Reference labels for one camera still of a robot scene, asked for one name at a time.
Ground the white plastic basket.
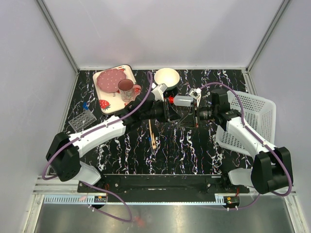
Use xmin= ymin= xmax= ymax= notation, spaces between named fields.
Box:
xmin=216 ymin=91 xmax=276 ymax=156

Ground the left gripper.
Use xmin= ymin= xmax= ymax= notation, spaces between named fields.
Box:
xmin=141 ymin=98 xmax=181 ymax=123

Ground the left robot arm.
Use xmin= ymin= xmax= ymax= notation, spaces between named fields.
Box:
xmin=46 ymin=93 xmax=181 ymax=192

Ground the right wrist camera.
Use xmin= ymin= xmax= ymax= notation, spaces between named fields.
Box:
xmin=189 ymin=88 xmax=202 ymax=106

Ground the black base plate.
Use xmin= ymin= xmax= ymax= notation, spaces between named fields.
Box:
xmin=77 ymin=173 xmax=251 ymax=203

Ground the red cap wash bottle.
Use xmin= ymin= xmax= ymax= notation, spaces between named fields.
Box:
xmin=168 ymin=96 xmax=193 ymax=107

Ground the clear test tube rack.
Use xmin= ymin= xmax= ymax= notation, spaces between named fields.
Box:
xmin=69 ymin=110 xmax=97 ymax=133

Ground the white green bowl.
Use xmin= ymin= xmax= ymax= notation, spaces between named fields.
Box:
xmin=154 ymin=68 xmax=180 ymax=91

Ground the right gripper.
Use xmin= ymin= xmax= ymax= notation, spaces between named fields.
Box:
xmin=177 ymin=102 xmax=217 ymax=129

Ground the blue cap test tube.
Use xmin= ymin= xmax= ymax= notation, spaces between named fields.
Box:
xmin=83 ymin=102 xmax=88 ymax=110
xmin=149 ymin=137 xmax=155 ymax=153

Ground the strawberry print tray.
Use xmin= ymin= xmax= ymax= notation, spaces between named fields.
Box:
xmin=93 ymin=65 xmax=142 ymax=115

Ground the pink dotted plate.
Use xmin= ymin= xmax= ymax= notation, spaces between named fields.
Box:
xmin=96 ymin=68 xmax=127 ymax=93

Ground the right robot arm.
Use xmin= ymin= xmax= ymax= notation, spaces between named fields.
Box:
xmin=170 ymin=88 xmax=294 ymax=196

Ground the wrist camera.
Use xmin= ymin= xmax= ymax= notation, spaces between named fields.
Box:
xmin=151 ymin=83 xmax=167 ymax=101
xmin=189 ymin=88 xmax=202 ymax=106

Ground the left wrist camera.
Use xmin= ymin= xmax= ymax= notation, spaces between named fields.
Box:
xmin=151 ymin=83 xmax=167 ymax=101

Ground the pink patterned mug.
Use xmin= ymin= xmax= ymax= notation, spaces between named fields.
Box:
xmin=118 ymin=79 xmax=142 ymax=103

